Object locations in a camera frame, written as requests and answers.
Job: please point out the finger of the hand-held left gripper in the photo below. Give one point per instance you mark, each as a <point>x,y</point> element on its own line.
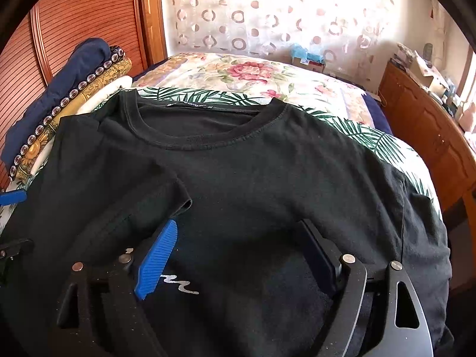
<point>13,197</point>
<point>16,248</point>

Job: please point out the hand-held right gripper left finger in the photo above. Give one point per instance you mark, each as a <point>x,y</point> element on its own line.
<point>160,258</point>

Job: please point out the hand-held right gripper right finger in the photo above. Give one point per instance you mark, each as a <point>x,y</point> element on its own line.
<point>319,254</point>

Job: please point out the black t-shirt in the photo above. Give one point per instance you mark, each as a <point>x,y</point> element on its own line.
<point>260,178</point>

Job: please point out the palm leaf bed sheet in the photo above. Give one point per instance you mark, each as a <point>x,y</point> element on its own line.
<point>383,137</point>

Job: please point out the wooden dresser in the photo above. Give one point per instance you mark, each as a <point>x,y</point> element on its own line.
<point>420,122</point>

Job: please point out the small cardboard box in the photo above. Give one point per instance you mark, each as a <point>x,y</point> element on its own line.
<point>310,67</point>

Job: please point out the blue plastic bag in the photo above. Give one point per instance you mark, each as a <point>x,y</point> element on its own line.
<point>305,52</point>

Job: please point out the wooden headboard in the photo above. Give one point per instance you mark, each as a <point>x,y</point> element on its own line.
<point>93,11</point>

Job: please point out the pile of dresser clutter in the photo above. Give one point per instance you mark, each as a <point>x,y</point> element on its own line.
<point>427,74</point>

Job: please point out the circle patterned curtain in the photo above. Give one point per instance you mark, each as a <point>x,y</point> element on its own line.
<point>282,7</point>

